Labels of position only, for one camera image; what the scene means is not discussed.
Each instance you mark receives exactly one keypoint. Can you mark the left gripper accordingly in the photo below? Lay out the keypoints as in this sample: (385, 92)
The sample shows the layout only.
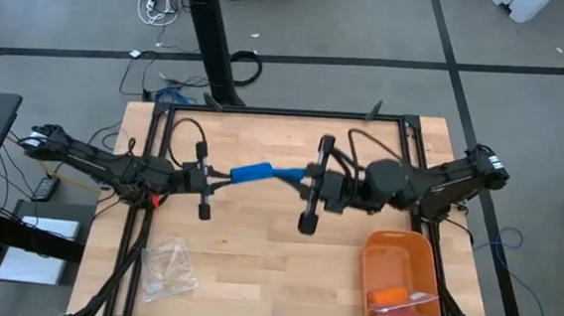
(193, 179)

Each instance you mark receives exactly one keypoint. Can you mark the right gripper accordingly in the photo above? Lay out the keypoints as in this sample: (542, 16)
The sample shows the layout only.
(339, 189)

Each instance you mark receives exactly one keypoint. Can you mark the blue elastic bandage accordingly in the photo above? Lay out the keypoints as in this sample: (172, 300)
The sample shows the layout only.
(251, 172)

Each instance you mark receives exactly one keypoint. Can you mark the clear plastic zip bag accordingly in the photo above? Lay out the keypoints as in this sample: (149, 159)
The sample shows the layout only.
(167, 269)

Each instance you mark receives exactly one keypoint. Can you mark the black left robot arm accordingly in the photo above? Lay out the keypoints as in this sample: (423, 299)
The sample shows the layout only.
(92, 162)

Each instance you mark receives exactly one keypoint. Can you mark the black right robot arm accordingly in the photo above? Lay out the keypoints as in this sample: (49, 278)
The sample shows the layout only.
(439, 189)

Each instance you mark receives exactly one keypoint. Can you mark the bagged orange bandage roll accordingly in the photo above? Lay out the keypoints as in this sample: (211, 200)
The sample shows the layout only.
(389, 296)

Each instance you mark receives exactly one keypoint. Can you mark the red tape tag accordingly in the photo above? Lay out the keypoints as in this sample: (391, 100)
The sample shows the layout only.
(155, 201)

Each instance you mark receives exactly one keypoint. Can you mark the orange plastic bin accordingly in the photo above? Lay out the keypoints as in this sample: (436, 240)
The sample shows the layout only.
(394, 265)

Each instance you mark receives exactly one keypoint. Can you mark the black tower fan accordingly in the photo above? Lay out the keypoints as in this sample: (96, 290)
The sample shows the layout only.
(211, 33)

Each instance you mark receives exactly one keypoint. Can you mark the white plug adapter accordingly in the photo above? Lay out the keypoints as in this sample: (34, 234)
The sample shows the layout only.
(136, 53)

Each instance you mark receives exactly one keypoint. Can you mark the black power adapter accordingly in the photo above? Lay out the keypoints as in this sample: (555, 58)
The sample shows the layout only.
(46, 189)

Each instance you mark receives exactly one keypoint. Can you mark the white flat box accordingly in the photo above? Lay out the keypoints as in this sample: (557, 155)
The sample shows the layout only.
(30, 267)

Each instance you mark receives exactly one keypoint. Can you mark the black frame clamp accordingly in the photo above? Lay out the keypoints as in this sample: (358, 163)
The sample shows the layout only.
(212, 102)
(375, 111)

